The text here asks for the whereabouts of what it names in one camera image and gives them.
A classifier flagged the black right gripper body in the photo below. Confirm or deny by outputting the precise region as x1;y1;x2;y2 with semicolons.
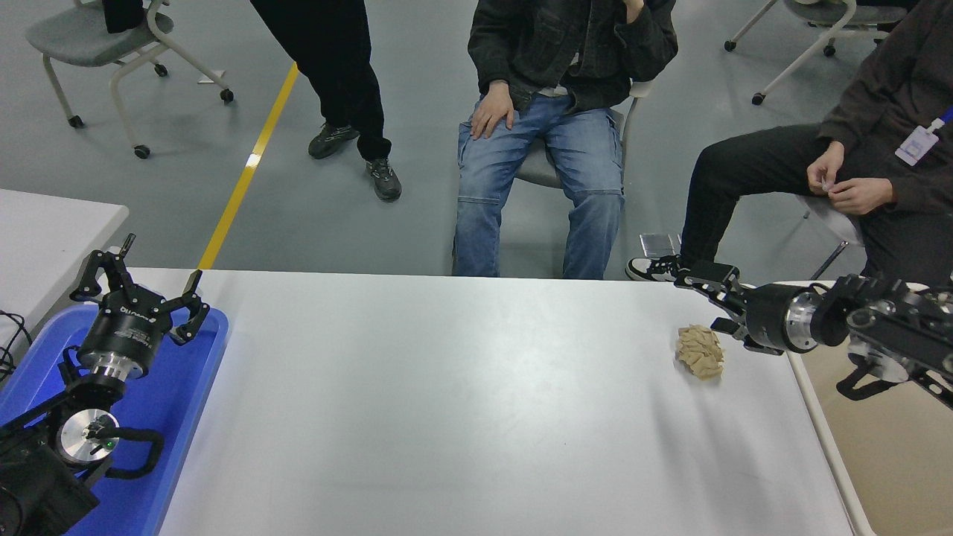
743;283;803;355

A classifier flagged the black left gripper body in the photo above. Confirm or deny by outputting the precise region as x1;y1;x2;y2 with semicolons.
78;294;173;369

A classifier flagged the tan paper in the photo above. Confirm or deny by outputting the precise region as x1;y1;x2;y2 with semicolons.
675;325;725;380

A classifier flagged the shiny metal floor plate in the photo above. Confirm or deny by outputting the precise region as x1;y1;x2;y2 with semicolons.
639;232;682;259

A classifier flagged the white side table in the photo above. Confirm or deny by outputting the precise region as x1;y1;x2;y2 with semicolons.
0;189;130;351

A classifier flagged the blue plastic tray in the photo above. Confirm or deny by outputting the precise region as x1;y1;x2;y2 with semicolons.
0;304;230;536

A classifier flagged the white seat chair black leg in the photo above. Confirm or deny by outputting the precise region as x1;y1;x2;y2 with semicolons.
797;192;866;281

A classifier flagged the person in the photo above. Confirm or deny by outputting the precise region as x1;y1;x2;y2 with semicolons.
625;0;953;287
453;0;679;280
249;0;403;202

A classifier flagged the large pale plastic bin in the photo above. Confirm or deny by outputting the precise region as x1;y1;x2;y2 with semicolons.
778;280;953;536

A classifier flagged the black garment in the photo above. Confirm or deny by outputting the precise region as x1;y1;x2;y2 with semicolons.
103;0;147;34

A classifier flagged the black cable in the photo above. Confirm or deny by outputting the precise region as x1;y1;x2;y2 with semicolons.
0;309;34;382

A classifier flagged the white badge blue lanyard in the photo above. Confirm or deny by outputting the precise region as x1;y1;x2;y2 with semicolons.
895;108;953;166

